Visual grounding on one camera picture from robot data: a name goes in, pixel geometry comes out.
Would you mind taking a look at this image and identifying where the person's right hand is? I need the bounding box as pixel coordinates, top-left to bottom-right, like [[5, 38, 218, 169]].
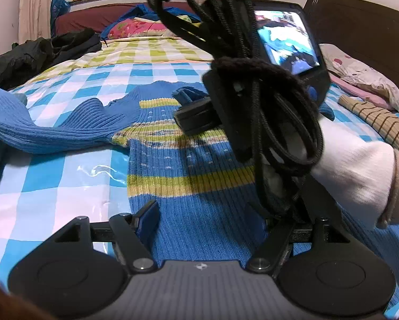
[[286, 116, 397, 230]]

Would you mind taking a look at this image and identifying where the pink cloth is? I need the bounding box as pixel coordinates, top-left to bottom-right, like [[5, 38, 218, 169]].
[[329, 73, 395, 111]]

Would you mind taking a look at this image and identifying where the beige striped cloth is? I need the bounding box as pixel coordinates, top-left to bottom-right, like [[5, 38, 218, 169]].
[[339, 94, 399, 154]]

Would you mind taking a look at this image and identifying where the green checked bed sheet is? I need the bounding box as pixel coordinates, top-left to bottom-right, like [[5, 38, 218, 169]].
[[26, 36, 214, 85]]

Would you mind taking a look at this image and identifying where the blue plastic bag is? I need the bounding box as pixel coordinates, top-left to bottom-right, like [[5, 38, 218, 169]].
[[51, 0, 71, 37]]

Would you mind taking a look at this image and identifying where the pink floral bedding pile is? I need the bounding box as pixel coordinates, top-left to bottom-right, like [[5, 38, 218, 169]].
[[101, 3, 203, 36]]

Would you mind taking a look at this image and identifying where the pink floral pillow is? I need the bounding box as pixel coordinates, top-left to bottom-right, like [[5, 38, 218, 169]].
[[108, 18, 174, 39]]

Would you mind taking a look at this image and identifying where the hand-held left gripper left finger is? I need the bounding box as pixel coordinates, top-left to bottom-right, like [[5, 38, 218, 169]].
[[44, 200, 160, 273]]

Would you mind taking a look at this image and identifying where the white floral pillow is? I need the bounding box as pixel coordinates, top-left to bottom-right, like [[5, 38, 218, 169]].
[[319, 43, 399, 114]]

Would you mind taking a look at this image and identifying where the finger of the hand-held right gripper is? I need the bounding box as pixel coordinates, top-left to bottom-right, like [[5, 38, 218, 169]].
[[173, 96, 224, 137]]

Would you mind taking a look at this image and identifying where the blue striped knit sweater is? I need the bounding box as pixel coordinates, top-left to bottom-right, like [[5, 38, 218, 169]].
[[0, 80, 399, 307]]

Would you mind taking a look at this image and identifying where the cream curtain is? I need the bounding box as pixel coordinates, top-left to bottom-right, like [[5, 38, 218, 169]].
[[18, 0, 55, 45]]

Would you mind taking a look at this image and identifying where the black jacket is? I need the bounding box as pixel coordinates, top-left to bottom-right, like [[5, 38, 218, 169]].
[[0, 28, 102, 89]]

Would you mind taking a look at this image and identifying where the dark wooden headboard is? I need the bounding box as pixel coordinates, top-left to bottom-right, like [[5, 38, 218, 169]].
[[302, 0, 399, 114]]

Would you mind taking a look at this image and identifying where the black cable bundle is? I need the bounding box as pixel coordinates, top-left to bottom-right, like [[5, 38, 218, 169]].
[[148, 0, 325, 222]]

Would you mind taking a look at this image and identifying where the maroon padded headboard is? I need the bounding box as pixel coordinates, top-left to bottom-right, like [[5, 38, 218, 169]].
[[54, 1, 190, 37]]

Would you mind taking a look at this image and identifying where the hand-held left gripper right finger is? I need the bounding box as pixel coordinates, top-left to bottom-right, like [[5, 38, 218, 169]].
[[245, 173, 352, 273]]

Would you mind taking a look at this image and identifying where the blue checked bed sheet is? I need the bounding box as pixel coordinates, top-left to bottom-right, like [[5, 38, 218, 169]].
[[0, 61, 399, 309]]

